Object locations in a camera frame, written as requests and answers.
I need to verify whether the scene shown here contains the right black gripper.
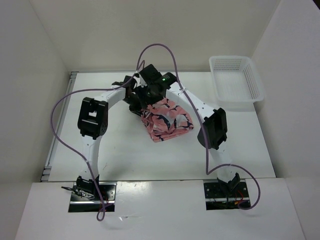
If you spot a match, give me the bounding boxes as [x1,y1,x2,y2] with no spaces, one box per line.
[133,83,164,109]

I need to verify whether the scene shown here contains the pink shark print shorts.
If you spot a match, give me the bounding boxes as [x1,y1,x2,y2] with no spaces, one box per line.
[141,98,194,143]

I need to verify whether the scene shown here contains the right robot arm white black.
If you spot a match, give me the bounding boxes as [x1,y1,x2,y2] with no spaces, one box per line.
[135,64,240,197]

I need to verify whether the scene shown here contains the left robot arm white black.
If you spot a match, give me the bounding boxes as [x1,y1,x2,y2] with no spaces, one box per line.
[76,75,141,200]

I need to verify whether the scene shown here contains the white plastic basket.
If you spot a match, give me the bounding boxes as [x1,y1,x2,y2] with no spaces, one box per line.
[209,55,265,109]

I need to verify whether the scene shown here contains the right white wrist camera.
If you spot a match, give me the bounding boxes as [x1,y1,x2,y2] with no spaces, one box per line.
[134,71,147,88]

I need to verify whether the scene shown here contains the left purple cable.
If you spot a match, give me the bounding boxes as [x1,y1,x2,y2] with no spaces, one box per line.
[50,58,147,222]

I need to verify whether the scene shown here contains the purple cable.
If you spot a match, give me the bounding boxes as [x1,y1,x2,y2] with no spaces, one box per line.
[50,58,147,222]
[135,43,262,210]

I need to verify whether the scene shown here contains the aluminium table edge rail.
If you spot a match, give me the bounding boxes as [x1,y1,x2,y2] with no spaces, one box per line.
[40,71,78,182]

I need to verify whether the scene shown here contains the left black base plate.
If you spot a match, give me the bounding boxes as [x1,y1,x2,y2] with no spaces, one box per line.
[70,183,117,204]

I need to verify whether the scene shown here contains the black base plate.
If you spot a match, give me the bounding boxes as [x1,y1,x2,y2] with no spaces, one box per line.
[203,181,250,202]
[70,183,117,204]

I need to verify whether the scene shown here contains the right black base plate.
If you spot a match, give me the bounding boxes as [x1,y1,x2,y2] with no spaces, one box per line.
[203,181,250,202]

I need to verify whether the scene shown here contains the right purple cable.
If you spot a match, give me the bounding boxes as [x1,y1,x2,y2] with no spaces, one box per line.
[135,43,262,210]

